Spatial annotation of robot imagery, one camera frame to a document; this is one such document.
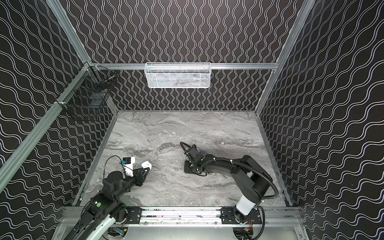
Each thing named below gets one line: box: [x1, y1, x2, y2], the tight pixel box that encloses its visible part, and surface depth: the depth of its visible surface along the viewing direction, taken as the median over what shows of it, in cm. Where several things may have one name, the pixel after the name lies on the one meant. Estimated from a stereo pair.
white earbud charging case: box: [141, 161, 152, 171], surface depth 80 cm
